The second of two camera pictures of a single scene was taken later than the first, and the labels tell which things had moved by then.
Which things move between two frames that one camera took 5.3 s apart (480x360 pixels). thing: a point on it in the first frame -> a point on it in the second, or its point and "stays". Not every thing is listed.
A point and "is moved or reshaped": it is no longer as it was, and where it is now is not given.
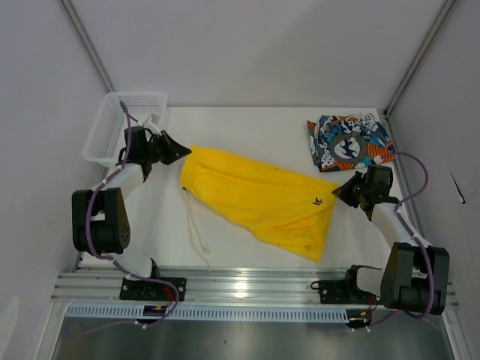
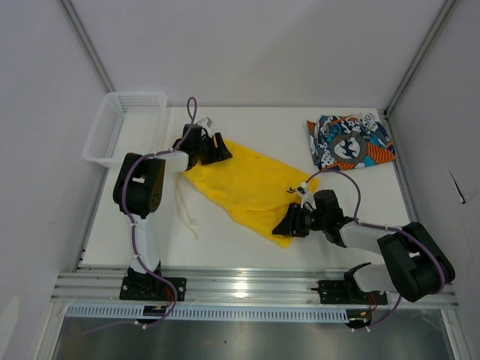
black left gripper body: [150, 151] -> [206, 150]
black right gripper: [343, 192] -> [291, 225]
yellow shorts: [289, 208] is moved or reshaped
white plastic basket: [106, 138] stays
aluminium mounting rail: [217, 286] stays
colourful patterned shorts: [343, 142] stays
